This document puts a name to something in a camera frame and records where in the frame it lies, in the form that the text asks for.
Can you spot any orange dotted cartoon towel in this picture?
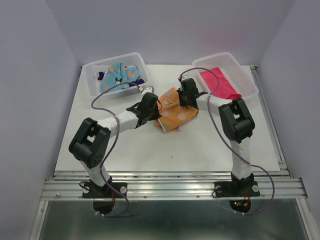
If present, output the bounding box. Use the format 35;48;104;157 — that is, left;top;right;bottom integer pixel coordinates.
154;87;199;133

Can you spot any pink microfiber towel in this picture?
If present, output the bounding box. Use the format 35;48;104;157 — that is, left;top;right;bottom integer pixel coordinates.
200;67;242;100

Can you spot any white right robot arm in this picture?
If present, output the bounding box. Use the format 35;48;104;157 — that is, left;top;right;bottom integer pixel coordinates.
177;78;260;198

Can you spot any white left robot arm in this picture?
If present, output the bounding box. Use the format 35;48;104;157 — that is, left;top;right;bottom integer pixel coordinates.
68;92;161;197

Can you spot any white basket with towels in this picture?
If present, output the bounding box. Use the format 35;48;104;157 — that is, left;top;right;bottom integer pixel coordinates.
82;52;150;99

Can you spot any purple towel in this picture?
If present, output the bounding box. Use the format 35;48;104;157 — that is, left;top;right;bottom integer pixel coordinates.
97;71;145;87

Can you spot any blue dotted cartoon towel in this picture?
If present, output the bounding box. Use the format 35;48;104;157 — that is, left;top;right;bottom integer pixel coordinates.
99;62;141;93

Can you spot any white empty plastic basket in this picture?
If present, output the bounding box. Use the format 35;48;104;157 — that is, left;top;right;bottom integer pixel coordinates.
192;52;260;109

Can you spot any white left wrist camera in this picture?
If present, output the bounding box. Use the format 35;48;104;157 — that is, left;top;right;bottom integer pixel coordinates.
141;86;155;95

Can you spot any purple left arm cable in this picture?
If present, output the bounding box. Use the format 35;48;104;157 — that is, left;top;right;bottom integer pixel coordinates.
79;81;151;218

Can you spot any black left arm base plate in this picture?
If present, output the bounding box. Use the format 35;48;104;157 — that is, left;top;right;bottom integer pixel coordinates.
79;181;128;199

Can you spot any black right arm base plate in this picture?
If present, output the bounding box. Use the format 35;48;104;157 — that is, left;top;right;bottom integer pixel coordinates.
212;181;261;198

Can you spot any aluminium rail frame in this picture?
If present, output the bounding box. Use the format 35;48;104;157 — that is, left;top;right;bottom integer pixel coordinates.
29;64;316;240

